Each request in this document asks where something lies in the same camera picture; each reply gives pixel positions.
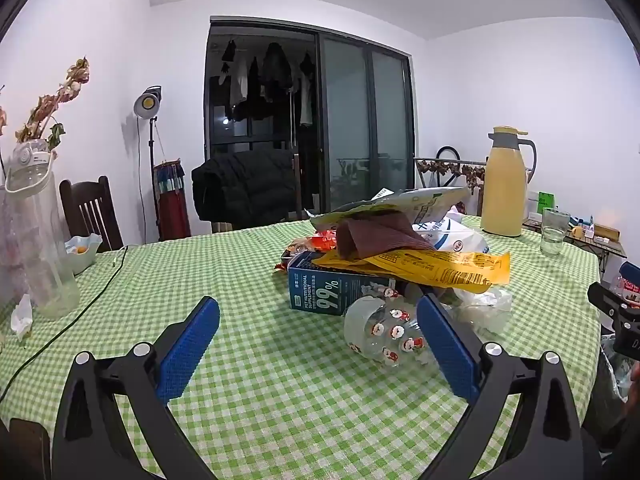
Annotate clear drinking glass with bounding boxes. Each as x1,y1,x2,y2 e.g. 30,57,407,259
540,208,571,256

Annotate grey plastic bag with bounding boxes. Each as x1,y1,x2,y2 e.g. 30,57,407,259
595,335,632,411

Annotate printed glass cup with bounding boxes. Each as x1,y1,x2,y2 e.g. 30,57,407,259
343,295,436,368

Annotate white wavy bowl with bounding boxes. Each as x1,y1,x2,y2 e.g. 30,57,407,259
64,233,103,276

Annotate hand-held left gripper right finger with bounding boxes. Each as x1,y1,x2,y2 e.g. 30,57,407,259
416,294,586,480

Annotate blue cardboard carton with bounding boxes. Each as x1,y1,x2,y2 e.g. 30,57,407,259
287,251,401,317

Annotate crumpled white tissue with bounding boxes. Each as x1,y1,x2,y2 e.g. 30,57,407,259
11,294,35,342

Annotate black puffer jacket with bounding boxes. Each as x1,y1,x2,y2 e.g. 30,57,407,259
191,149,296,223

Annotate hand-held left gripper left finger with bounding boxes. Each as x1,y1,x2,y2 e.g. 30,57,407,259
51,296,221,480

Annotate black cable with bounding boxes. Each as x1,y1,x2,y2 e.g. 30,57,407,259
0,245,128,403

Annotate red cloth with striped band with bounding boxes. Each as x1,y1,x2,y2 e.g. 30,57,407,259
152,160,192,241

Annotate red snack wrapper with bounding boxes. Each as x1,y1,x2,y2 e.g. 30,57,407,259
274,230,341,273

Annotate dried flowers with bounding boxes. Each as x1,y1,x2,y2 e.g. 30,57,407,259
0,57,91,153

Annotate white blue plastic bag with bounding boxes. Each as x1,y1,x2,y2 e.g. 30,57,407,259
412,206,491,256

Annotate row of hanging clothes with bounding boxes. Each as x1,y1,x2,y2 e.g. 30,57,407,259
217,40,316,126

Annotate studio light on stand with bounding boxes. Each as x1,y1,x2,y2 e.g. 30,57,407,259
133,86,166,243

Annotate crumpled clear plastic wrap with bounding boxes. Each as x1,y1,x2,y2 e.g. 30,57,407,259
405,282,513,333

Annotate plastic bottle with red label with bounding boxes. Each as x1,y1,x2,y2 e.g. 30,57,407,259
620,262,640,306

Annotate sliding glass door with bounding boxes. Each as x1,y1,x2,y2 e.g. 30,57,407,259
204,16,417,226

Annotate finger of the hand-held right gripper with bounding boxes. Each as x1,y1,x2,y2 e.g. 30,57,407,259
588,282,628,331

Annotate yellow thermos jug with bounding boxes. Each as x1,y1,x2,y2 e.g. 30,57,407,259
481,126,537,237

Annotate yellow snack wrapper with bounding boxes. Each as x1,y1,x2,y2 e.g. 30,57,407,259
315,249,511,295

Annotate green checkered tablecloth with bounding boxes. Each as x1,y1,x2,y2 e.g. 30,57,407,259
0,212,603,480

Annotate brown ribbed cloth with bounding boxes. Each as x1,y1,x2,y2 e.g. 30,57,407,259
336,211,436,261

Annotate folding slat table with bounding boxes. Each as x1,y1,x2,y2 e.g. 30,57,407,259
522,215,628,281

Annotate green white foil bag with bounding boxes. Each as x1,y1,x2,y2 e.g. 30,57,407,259
309,186,471,231

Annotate dark wooden chair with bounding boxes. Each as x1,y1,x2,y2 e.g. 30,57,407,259
59,176,124,253
291,149,304,221

